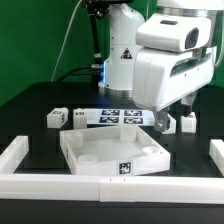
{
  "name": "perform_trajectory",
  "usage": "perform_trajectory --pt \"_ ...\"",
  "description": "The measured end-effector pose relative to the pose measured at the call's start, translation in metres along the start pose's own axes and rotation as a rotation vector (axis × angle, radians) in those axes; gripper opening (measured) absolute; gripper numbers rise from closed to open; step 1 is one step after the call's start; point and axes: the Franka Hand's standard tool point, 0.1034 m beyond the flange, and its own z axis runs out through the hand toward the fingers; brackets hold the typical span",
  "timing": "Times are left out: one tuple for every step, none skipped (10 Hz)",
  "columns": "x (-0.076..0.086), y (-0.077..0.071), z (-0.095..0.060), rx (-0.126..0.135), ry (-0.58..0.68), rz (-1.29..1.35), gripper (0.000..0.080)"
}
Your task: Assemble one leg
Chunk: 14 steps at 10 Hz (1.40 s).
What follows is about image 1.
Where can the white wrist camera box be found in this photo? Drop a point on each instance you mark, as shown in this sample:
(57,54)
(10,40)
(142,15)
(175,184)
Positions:
(174,33)

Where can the white U-shaped fence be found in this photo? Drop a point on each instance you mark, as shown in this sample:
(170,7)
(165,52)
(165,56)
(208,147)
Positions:
(103,189)

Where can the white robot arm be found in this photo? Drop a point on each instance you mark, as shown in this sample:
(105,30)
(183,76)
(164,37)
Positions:
(124,23)

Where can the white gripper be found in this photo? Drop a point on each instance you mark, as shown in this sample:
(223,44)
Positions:
(162,78)

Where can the white sheet with tags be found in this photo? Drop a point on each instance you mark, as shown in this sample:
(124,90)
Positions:
(119,117)

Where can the white square table top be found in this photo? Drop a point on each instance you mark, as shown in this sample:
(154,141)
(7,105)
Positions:
(113,151)

